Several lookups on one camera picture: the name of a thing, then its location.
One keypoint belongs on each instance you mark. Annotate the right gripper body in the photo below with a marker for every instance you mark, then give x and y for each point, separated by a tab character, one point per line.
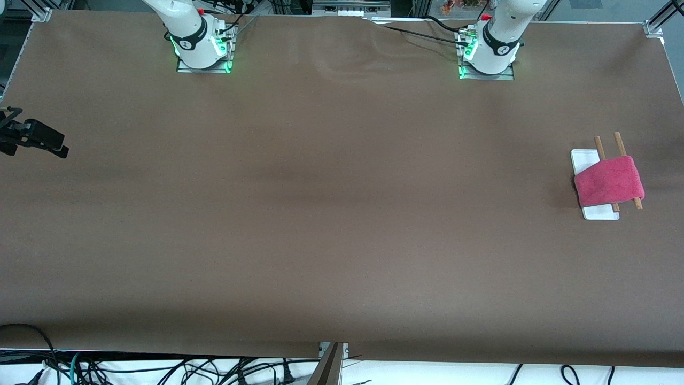
20	133

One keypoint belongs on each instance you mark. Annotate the pink towel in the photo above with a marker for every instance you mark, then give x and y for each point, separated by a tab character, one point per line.
609	182

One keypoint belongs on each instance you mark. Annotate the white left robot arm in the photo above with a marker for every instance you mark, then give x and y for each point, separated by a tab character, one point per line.
499	37

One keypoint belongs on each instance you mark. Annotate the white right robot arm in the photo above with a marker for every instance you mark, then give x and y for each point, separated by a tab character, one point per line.
189	32

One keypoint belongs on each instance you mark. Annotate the white rack with wooden bars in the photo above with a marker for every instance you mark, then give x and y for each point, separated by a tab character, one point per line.
601	214

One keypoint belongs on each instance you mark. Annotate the brown table cover sheet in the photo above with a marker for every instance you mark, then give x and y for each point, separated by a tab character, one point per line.
342	240

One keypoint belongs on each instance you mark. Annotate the grey box with white sockets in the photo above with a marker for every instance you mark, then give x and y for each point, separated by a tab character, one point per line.
350	6

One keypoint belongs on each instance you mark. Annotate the orange red background objects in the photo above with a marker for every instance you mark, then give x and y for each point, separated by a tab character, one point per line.
459	5

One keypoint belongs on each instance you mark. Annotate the aluminium corner bracket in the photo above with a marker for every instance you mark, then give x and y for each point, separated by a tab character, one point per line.
654	28
41	14

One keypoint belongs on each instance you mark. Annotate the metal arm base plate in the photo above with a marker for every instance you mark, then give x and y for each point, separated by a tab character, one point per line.
507	76
227	56

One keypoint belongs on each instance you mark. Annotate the small metal bracket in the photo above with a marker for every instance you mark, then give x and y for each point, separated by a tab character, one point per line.
344	348

